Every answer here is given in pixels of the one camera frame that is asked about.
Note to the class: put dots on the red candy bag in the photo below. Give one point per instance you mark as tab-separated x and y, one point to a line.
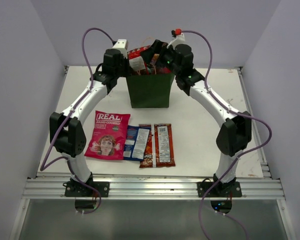
137	63

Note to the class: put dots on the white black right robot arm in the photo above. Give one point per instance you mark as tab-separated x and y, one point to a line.
235	128

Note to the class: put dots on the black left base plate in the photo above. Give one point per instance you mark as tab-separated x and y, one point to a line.
95	189

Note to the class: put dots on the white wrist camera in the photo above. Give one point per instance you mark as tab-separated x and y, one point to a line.
122	46
178	38

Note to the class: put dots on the pink Real chips bag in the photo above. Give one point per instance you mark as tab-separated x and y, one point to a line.
108	136

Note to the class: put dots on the blue snack bag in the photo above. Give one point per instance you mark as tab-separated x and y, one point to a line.
135	143

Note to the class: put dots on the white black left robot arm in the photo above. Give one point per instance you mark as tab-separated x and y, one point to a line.
66	131

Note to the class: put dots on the aluminium rail frame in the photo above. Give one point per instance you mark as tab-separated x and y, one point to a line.
159	203

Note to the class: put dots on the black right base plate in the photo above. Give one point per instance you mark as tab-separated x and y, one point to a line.
221	190

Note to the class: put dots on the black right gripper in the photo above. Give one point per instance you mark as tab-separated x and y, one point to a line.
154	49

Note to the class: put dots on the orange red Doritos bag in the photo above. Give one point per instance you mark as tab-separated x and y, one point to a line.
159	151

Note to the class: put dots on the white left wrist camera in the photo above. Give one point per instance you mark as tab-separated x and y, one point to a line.
122	46

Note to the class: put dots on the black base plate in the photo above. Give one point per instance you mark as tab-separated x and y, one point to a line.
221	190
95	189

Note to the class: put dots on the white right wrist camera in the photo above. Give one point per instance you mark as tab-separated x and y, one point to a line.
178	38

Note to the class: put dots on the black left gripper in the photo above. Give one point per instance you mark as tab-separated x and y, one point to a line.
126	69

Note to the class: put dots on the green brown paper bag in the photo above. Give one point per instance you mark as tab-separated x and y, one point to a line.
152	90

